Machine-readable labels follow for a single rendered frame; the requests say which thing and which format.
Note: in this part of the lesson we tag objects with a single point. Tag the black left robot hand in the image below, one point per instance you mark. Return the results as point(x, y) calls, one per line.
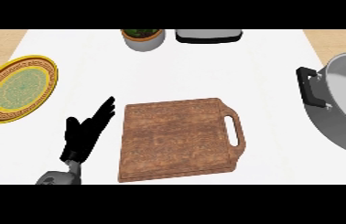
point(85, 133)

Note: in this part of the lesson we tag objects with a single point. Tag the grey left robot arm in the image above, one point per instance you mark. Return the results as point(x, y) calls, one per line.
point(62, 176)

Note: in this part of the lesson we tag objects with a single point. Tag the brown wooden cutting board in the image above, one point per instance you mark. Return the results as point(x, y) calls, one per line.
point(177, 139)

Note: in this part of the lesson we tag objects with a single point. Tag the potted plant in grey pot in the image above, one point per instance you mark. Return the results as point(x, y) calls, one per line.
point(142, 38)

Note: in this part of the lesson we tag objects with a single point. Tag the grey metal pot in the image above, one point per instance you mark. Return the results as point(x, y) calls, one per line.
point(331, 102)

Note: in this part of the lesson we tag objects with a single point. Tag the yellow patterned plate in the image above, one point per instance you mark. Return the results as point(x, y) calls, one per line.
point(22, 87)

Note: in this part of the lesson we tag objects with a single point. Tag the black and grey appliance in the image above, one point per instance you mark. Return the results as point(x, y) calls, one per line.
point(207, 35)

